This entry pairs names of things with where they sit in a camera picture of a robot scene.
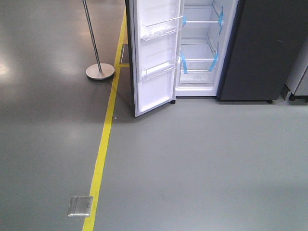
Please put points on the clear middle door bin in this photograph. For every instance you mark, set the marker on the clear middle door bin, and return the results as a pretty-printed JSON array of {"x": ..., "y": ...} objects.
[{"x": 161, "y": 29}]

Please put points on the clear door bin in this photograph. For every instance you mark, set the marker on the clear door bin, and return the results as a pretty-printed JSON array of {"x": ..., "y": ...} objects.
[
  {"x": 150, "y": 71},
  {"x": 161, "y": 29}
]

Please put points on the light grey appliance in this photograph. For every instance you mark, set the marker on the light grey appliance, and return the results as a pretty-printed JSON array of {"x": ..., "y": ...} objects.
[{"x": 296, "y": 86}]

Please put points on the dark floor sign label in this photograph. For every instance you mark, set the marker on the dark floor sign label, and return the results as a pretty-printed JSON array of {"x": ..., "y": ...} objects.
[{"x": 124, "y": 54}]

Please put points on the open fridge door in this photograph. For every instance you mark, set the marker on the open fridge door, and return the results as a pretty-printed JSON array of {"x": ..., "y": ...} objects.
[{"x": 157, "y": 91}]

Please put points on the dark grey fridge body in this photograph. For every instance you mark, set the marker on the dark grey fridge body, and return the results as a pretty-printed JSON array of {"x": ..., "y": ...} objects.
[{"x": 239, "y": 50}]

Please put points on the steel pole stand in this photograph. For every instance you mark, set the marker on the steel pole stand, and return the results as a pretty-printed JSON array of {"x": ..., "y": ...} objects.
[{"x": 98, "y": 71}]

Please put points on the clear lower door bin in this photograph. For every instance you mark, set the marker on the clear lower door bin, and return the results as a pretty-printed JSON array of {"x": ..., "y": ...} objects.
[{"x": 150, "y": 71}]

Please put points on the steel floor socket near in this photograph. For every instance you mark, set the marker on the steel floor socket near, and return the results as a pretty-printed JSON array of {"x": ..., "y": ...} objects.
[{"x": 80, "y": 206}]

